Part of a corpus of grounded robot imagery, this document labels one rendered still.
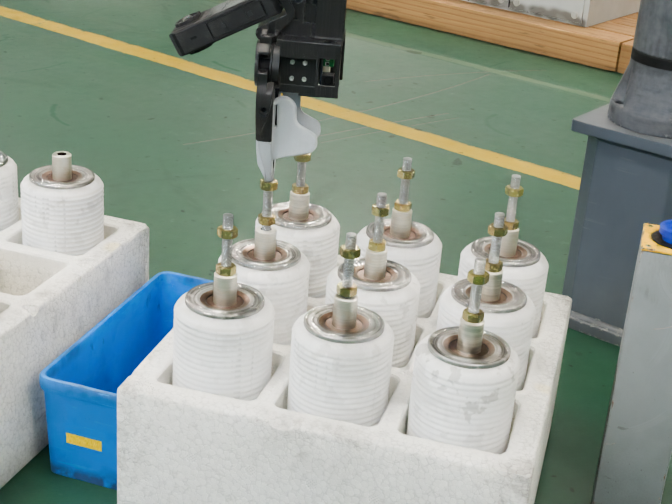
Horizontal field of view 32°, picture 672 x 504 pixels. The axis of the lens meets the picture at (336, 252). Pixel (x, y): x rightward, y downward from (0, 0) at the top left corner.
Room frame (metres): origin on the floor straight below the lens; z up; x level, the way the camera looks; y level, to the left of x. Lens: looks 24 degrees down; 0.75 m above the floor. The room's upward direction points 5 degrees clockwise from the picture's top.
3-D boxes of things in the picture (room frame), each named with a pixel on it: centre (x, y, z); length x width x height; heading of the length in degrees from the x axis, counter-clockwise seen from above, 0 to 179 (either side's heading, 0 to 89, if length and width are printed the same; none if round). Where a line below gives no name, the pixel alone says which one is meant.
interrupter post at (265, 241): (1.13, 0.07, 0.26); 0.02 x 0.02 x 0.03
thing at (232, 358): (1.01, 0.10, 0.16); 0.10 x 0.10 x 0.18
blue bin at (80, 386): (1.20, 0.21, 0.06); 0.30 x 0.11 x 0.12; 163
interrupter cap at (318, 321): (0.99, -0.01, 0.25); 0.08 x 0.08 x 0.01
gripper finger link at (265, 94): (1.11, 0.08, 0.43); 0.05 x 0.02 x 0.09; 178
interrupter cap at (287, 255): (1.13, 0.07, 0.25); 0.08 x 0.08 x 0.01
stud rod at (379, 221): (1.10, -0.04, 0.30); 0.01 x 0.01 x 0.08
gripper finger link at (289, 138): (1.11, 0.06, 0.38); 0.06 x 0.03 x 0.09; 88
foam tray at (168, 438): (1.10, -0.04, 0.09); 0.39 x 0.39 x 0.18; 76
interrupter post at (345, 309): (0.99, -0.01, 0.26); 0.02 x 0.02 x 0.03
